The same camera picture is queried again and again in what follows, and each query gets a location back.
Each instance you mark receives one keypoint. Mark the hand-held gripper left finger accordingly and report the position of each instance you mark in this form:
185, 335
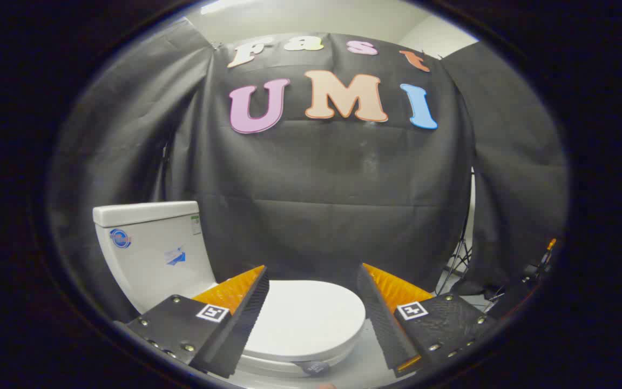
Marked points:
238, 329

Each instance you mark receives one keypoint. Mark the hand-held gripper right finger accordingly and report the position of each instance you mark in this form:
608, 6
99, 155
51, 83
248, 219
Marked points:
384, 324

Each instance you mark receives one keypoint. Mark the black lid pull tab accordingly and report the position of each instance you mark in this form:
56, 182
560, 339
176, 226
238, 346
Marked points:
316, 368

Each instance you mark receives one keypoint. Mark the white toilet bowl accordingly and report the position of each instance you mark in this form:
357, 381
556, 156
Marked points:
273, 367

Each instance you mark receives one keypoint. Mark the white toilet tank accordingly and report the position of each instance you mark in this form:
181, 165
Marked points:
149, 259

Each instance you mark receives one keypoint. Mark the dark floor equipment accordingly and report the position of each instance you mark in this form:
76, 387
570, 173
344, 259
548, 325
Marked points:
527, 278

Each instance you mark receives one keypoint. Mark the black backdrop cloth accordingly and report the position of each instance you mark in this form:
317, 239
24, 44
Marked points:
316, 189

